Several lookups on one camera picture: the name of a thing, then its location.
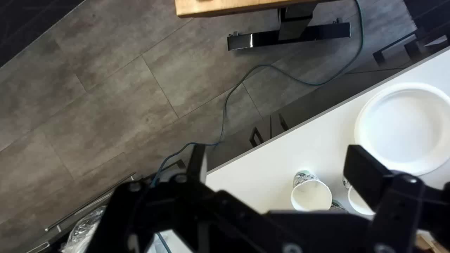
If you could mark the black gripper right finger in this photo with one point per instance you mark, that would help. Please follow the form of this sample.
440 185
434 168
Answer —
402 212

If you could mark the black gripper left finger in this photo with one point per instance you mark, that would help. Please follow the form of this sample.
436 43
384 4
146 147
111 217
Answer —
155 216

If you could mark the patterned paper cup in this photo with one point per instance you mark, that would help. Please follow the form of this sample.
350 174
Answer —
309 195
359 205

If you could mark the small white paper plate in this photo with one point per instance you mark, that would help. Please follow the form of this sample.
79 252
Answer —
402 127

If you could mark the clear plastic bag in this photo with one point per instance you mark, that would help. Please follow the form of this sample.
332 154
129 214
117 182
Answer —
81 233

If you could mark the black desk leg base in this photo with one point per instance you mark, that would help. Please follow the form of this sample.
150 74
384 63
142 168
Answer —
299 34

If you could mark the wooden desk top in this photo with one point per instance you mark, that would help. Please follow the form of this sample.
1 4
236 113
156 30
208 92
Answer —
219 6

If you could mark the grey metal frame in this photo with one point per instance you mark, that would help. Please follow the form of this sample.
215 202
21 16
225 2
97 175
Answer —
51 228

